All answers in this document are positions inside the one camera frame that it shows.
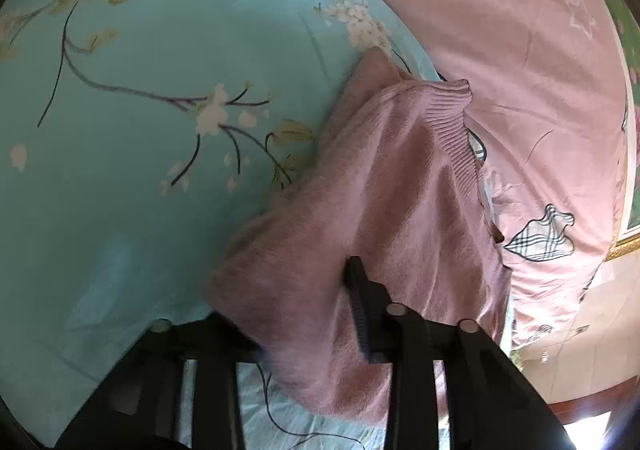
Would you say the turquoise floral bedsheet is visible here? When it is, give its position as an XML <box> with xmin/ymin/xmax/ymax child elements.
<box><xmin>0</xmin><ymin>0</ymin><xmax>441</xmax><ymax>450</ymax></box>

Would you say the pink knitted sweater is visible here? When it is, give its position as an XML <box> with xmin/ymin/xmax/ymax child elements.
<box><xmin>200</xmin><ymin>46</ymin><xmax>513</xmax><ymax>426</ymax></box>

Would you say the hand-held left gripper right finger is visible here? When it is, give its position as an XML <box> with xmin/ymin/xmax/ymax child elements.
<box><xmin>342</xmin><ymin>256</ymin><xmax>583</xmax><ymax>450</ymax></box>

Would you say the pink quilt with plaid hearts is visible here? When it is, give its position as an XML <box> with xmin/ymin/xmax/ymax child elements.
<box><xmin>350</xmin><ymin>0</ymin><xmax>632</xmax><ymax>351</ymax></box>

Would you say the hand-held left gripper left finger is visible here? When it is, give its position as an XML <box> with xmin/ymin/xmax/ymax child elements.
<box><xmin>55</xmin><ymin>313</ymin><xmax>266</xmax><ymax>450</ymax></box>

